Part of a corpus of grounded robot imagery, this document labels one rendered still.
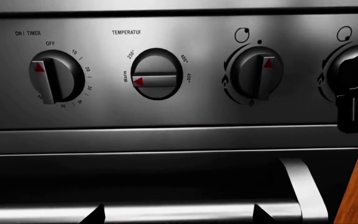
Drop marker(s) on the dark oven door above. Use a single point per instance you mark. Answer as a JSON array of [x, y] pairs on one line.
[[135, 177]]

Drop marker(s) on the stainless steel stove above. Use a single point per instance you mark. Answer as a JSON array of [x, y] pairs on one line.
[[197, 46]]

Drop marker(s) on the black temperature knob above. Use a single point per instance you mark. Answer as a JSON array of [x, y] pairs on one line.
[[155, 81]]

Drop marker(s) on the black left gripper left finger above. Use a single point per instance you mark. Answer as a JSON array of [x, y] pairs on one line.
[[97, 217]]

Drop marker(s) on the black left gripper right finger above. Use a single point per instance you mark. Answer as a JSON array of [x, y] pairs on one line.
[[260, 217]]

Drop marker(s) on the black burner knob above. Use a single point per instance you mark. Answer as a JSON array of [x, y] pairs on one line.
[[250, 72], [332, 74]]

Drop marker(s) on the black timer knob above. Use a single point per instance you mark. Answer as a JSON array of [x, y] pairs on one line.
[[57, 77]]

